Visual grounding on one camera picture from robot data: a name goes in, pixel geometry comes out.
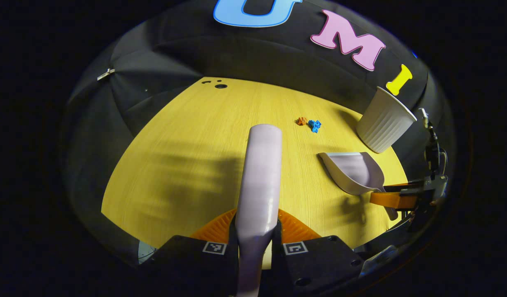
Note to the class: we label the orange paper scrap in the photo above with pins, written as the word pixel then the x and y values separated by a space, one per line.
pixel 302 121

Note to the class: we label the black backdrop cloth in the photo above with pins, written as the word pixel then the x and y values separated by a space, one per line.
pixel 237 53

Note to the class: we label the small lilac dustpan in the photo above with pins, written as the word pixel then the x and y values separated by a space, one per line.
pixel 354 171

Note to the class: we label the blue paper scrap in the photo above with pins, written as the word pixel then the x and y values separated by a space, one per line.
pixel 315 125

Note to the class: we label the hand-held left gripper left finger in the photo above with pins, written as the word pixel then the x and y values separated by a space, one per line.
pixel 233 264

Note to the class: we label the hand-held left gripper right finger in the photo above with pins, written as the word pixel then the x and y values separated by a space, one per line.
pixel 277 264

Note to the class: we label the small lilac broom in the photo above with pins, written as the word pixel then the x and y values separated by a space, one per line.
pixel 259 177

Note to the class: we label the white ribbed garbage bin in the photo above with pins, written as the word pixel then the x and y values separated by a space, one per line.
pixel 383 121

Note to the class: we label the wooden desktop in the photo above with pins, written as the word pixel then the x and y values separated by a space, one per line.
pixel 187 136

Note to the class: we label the small white clip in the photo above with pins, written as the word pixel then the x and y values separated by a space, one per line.
pixel 106 74

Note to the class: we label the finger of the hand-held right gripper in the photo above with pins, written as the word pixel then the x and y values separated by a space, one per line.
pixel 406 187
pixel 396 201

